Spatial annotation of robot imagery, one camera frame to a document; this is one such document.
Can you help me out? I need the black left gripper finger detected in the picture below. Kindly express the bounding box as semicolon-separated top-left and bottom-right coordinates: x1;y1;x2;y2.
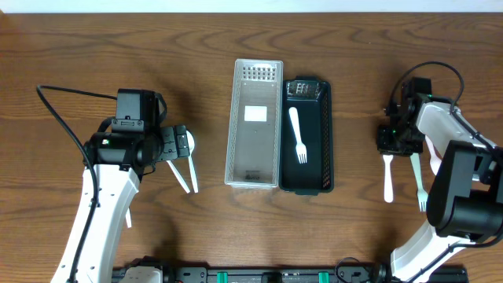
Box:
160;127;178;160
174;125;189;158

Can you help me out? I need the white plastic fork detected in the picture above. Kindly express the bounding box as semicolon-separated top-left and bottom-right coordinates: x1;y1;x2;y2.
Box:
382;155;394;203
288;107;307;164

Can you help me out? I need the pale green plastic fork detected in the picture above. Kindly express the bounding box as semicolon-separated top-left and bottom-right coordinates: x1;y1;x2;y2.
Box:
410;153;428;212

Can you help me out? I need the white spoon under left arm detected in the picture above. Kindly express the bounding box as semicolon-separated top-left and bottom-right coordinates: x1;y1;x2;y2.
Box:
125;208;132;229

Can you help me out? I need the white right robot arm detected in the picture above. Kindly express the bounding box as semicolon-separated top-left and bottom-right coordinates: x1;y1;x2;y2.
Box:
373;94;502;282

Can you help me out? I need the white spoon near basket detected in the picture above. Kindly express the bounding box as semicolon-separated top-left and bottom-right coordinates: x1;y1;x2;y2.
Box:
186;131;199;193

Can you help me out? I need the clear perforated plastic basket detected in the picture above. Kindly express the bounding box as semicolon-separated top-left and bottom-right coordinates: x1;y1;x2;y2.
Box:
224;59;284;189

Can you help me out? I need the dark green plastic basket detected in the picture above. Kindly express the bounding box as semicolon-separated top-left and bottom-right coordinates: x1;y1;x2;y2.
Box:
278;75;334;196

